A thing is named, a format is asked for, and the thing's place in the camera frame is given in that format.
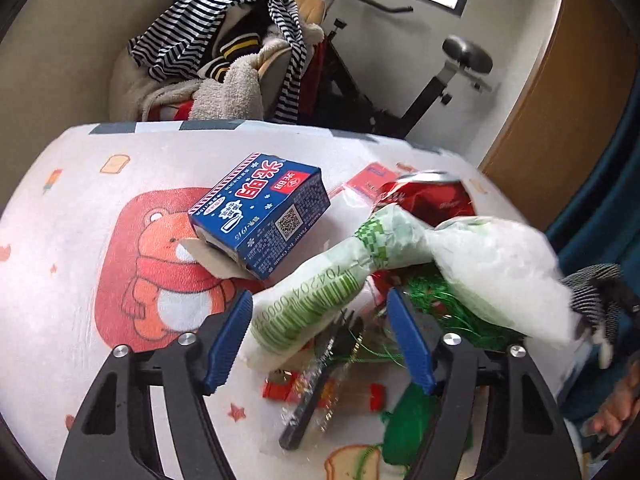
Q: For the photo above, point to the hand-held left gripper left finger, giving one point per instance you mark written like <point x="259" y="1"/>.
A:
<point x="230" y="345"/>

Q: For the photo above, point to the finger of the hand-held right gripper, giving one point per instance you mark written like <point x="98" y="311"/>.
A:
<point x="595" y="292"/>

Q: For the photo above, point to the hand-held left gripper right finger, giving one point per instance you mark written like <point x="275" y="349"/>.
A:
<point x="407" y="340"/>

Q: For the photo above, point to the white and green plastic bag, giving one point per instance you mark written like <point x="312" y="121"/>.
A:
<point x="310" y="300"/>

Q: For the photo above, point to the crushed red drink can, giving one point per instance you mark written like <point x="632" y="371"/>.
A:
<point x="430" y="197"/>

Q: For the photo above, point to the person's right hand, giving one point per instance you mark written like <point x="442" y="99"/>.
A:
<point x="612" y="405"/>

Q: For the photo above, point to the red and clear plastic tube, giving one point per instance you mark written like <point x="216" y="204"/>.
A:
<point x="280" y="391"/>

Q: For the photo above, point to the blue curtain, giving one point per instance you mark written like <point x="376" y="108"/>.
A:
<point x="610" y="200"/>

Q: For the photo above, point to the black fork in clear wrapper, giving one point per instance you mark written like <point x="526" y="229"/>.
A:
<point x="300" y="415"/>

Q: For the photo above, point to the blue milk carton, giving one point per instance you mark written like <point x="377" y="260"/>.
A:
<point x="260" y="210"/>

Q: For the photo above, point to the wooden door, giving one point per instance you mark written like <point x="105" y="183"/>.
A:
<point x="575" y="85"/>

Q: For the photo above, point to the grey patterned table cover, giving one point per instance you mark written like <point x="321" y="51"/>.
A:
<point x="155" y="127"/>

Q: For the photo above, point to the black exercise bike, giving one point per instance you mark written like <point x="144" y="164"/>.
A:
<point x="430" y="90"/>

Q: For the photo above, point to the beige fleece towel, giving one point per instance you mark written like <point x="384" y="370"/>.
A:
<point x="235" y="90"/>

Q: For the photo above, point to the white fleece blanket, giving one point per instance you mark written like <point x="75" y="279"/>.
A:
<point x="135" y="85"/>

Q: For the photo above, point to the dark sweater with yellow stripes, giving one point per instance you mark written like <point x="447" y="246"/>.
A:
<point x="235" y="45"/>

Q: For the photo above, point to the pile of clothes on chair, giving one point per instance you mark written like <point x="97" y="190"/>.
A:
<point x="185" y="15"/>

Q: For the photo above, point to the tan chair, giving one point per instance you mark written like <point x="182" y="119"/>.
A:
<point x="305" y="10"/>

